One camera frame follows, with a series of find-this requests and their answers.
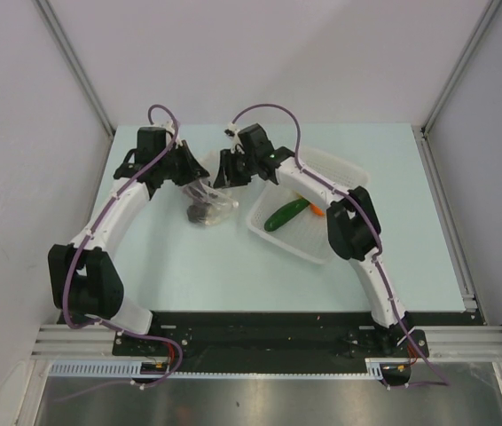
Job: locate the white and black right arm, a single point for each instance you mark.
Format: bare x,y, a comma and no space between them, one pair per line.
352,227

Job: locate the dark round fake fruit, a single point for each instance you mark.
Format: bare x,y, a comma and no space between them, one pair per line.
197,213

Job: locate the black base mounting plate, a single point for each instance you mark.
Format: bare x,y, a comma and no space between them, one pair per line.
352,332

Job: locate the clear zip top bag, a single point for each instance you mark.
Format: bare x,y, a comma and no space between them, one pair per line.
223,202

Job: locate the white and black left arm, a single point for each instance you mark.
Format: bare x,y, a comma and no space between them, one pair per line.
85,283

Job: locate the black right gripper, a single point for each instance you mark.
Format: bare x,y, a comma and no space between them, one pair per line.
228,176

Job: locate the dark purple fake grapes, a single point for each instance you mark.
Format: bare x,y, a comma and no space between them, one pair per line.
197,191

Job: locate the green fake vegetable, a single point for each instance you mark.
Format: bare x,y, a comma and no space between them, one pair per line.
285,214

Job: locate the aluminium front frame rail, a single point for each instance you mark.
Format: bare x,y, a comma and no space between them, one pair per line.
445,343

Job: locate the aluminium corner post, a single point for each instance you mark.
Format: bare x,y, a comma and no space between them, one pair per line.
68,53
471,47

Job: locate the aluminium left corner post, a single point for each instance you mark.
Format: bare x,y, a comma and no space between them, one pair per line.
68,53

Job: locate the white slotted cable duct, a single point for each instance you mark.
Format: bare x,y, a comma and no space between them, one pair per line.
144,370

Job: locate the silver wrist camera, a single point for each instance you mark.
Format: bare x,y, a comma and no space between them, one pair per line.
171,127
231,132

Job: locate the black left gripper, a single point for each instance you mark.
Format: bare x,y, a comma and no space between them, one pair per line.
192,169

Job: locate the orange fake fruit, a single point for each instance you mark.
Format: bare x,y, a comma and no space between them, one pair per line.
317,211

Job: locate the aluminium right corner post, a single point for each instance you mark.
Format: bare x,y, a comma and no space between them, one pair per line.
471,47

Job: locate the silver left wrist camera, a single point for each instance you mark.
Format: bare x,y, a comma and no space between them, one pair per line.
171,127

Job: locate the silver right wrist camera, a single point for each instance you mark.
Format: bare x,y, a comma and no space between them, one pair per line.
231,132

